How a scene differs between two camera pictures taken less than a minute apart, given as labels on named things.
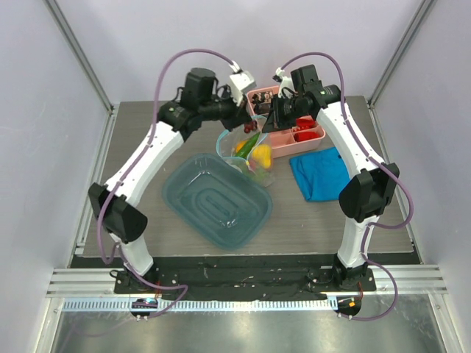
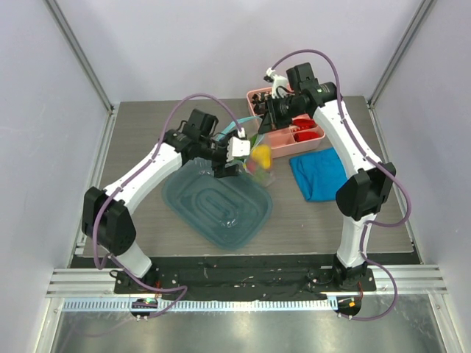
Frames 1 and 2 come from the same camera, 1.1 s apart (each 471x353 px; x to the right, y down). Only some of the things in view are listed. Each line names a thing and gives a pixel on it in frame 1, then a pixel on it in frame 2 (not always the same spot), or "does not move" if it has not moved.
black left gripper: (238, 115) to (220, 168)
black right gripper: (277, 114) does not move
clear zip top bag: (250, 148) does not move
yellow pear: (263, 153) does not move
